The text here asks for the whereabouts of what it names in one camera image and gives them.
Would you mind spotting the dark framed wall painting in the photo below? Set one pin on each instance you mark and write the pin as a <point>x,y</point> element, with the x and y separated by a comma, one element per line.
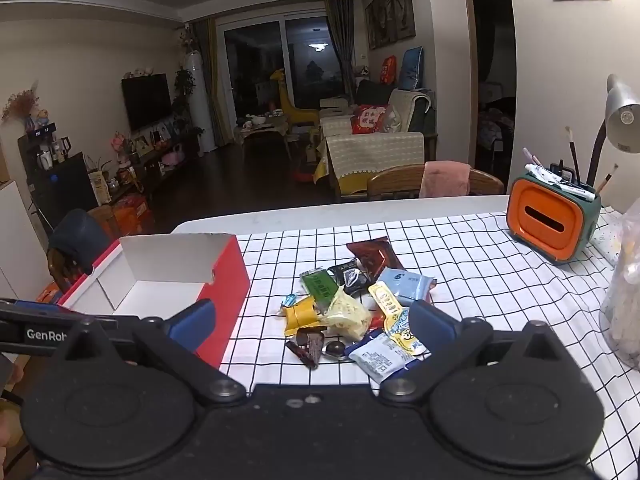
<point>371,27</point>
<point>384,17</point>
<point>402,5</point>

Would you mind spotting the pink towel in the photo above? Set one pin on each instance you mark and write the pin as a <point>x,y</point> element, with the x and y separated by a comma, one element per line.
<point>445,180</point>

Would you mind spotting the black television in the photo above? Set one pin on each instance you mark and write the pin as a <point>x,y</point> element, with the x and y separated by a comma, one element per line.
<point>147,100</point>

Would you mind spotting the grey yellow curtain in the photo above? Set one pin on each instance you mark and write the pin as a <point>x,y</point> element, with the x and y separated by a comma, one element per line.
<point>341,45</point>
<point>210,75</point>

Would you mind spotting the red floor toy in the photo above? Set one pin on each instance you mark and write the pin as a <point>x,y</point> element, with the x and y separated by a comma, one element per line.
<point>305,172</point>

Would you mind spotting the pale yellow snack packet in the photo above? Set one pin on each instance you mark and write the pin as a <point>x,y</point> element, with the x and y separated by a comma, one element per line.
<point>345,315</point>

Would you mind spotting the dark red shiny snack packet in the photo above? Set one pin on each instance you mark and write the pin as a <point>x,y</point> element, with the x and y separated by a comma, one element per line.
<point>372,255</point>

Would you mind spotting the small cartoon figurine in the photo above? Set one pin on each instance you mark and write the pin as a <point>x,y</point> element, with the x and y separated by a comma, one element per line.
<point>42,119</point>

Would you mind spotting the pink flower bouquet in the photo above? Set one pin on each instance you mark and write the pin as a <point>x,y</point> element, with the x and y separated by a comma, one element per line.
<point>120,145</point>

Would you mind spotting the dark brown candy wrapper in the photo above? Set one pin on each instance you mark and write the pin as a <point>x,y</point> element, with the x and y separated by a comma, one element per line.
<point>307,345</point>

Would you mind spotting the sofa with cream cover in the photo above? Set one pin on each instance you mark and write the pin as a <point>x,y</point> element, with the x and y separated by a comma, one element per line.
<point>375,152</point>

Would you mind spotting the white cabinet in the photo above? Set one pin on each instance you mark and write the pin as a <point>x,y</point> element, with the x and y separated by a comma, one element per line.
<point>20,240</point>

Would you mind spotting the light blue snack packet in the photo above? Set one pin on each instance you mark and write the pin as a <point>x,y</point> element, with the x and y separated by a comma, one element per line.
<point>405,285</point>

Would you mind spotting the blue pillow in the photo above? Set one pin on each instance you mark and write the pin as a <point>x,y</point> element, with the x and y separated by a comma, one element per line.
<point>411,70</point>

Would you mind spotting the red cardboard box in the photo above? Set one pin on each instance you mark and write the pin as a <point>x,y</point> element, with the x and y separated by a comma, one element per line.
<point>225,280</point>

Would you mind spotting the person's left hand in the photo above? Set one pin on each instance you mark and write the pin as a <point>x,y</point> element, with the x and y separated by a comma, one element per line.
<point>7,430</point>

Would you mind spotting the dark wooden tv stand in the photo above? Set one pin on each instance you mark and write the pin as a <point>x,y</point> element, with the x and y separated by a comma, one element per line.
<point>155,165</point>

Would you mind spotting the pink handbag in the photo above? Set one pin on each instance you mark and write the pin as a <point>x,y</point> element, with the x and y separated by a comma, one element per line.
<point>172,156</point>

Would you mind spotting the clear plastic bag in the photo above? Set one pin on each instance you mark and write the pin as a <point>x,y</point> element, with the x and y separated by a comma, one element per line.
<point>625,310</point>

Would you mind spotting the white speckled case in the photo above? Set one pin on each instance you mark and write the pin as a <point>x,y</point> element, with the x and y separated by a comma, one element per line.
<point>606,240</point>

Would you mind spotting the white tower air conditioner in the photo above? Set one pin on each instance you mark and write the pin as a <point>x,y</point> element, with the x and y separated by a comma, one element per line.
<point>197,100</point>

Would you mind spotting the stack of orange cartons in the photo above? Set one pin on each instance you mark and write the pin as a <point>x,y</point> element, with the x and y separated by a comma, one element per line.
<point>132,215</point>

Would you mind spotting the red printed pillow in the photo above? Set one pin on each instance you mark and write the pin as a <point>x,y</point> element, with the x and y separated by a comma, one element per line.
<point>369,119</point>

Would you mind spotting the yellow giraffe toy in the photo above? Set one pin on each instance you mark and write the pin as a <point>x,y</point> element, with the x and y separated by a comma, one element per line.
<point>287,105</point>

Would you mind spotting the grey desk lamp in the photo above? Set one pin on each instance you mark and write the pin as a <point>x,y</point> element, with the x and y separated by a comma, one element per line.
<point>622,110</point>

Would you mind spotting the mustard yellow snack packet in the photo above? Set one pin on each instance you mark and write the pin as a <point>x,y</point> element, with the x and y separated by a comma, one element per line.
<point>300,315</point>

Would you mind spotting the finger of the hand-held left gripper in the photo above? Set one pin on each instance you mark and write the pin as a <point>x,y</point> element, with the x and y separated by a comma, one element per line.
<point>35,334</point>
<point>30,306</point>

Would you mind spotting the dark blue jacket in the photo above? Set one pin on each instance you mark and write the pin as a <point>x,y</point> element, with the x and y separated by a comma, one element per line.
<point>80,235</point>

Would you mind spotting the white marker pens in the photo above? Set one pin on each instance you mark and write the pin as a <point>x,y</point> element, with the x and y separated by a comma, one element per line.
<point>555,180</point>

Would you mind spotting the bright red snack packet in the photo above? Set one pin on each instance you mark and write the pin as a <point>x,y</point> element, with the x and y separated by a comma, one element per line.
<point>377,322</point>

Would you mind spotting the small blue candy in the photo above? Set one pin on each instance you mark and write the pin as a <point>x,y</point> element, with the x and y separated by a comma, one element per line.
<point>290,301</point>

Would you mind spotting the grey cushion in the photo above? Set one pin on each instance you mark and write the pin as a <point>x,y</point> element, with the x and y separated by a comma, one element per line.
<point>393,119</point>

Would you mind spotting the yellow cartoon snack packet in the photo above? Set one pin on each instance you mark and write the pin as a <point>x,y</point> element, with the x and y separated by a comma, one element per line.
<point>395,320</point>

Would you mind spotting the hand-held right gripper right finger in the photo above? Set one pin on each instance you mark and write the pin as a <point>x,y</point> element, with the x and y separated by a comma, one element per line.
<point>430,322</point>

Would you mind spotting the black snack packet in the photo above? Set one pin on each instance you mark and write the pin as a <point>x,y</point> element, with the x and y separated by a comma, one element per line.
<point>355,277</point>

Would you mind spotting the wooden chair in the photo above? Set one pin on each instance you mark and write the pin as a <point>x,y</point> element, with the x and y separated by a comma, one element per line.
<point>60,272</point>
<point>395,182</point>

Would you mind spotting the dark round candy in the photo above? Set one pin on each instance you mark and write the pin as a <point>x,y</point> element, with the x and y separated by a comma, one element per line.
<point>335,349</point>

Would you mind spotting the dried flower vase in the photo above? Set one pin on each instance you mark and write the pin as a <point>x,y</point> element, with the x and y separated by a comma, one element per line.
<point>20,102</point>

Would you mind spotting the orange green pen holder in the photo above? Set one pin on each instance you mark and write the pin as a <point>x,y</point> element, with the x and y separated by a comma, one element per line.
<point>545,215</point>

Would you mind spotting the green snack packet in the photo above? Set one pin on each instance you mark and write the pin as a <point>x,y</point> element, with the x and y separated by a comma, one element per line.
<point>320,287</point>

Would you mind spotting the black water dispenser cabinet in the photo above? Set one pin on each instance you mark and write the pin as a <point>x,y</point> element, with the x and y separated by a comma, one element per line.
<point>65,185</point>

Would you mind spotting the white blue snack packet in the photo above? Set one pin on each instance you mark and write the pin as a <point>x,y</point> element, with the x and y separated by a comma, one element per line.
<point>377,357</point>

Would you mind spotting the white checkered tablecloth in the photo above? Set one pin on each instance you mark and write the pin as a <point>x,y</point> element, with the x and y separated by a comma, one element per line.
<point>500,270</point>

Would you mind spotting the white paper bag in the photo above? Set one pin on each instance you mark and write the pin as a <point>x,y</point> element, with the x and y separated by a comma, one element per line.
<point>99,189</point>

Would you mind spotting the red orange cushion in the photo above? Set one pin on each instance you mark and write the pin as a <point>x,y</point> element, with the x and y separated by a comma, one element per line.
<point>390,70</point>

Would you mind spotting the orange blue carton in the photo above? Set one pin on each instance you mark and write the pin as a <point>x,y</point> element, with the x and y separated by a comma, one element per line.
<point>50,292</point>

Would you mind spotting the wooden coffee table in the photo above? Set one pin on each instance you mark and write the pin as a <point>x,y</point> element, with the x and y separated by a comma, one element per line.
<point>262,130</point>

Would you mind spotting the green potted plant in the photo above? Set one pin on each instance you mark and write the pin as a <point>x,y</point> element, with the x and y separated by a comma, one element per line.
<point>184,95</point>

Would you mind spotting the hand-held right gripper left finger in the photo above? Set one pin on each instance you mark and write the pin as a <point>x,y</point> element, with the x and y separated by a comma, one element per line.
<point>192,320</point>

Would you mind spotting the glass balcony door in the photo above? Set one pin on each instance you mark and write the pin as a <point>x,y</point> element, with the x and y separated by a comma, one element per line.
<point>260,70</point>

